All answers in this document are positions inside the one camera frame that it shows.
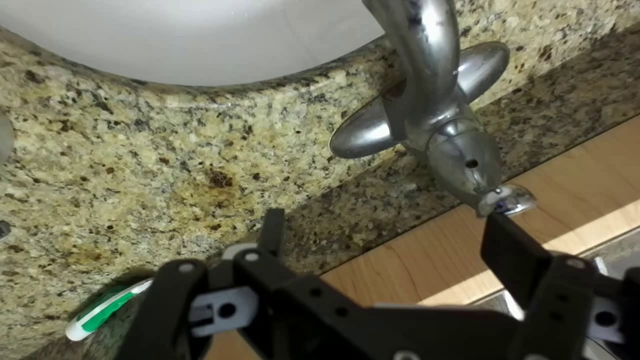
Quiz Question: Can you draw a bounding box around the wood framed mirror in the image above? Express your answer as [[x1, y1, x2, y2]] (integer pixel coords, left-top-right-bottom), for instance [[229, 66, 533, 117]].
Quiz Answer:
[[322, 117, 640, 305]]

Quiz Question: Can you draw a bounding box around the green white toothbrush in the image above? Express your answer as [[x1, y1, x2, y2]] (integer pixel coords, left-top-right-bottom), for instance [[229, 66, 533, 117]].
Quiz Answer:
[[64, 278, 153, 341]]

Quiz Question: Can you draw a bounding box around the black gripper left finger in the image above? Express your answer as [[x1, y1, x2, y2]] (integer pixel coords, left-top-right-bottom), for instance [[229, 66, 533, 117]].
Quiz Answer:
[[258, 207, 287, 258]]

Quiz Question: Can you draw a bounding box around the chrome sink faucet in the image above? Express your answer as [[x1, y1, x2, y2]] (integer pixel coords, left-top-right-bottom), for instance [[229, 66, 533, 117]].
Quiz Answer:
[[331, 0, 536, 218]]

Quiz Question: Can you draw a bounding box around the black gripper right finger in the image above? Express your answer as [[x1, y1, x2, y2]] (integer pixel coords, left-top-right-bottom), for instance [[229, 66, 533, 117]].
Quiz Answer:
[[480, 213, 552, 312]]

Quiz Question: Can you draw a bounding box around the white oval sink basin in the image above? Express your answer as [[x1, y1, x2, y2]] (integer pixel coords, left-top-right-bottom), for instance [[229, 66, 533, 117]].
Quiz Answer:
[[0, 0, 382, 86]]

